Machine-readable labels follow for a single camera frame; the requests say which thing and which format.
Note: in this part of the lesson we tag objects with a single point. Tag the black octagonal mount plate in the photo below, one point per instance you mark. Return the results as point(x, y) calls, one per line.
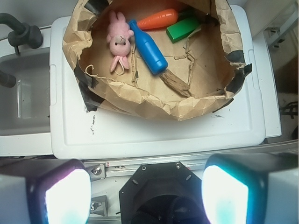
point(162, 194)

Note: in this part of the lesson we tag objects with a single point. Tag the green toy block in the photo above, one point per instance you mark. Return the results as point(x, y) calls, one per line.
point(182, 29)

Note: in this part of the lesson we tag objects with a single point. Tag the pink plush bunny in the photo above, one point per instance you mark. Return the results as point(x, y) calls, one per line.
point(118, 36)

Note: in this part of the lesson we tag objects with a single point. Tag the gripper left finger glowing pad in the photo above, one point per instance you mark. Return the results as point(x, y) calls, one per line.
point(44, 191)

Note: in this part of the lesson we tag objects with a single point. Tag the white plastic bin lid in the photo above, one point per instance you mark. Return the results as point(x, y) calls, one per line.
point(103, 134)

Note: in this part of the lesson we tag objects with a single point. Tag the grey sink basin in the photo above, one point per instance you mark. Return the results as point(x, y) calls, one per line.
point(25, 108)

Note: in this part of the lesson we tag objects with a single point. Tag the aluminium extrusion rail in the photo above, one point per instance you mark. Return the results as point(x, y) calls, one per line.
point(104, 168)

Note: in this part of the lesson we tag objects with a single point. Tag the blue toy bottle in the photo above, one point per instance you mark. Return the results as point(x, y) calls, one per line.
point(148, 49)

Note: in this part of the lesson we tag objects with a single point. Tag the crumpled brown paper bag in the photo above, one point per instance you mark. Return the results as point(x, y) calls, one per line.
point(210, 60)

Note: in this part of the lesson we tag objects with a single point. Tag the brown wood chip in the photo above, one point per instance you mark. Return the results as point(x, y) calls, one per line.
point(175, 83)

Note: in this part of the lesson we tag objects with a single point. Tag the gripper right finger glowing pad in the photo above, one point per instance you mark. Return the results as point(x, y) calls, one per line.
point(256, 188)

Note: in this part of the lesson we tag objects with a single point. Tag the orange toy carrot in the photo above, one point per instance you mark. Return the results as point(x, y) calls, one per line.
point(161, 19)

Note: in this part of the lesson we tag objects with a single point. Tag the black faucet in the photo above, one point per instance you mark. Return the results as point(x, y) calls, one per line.
point(22, 33)

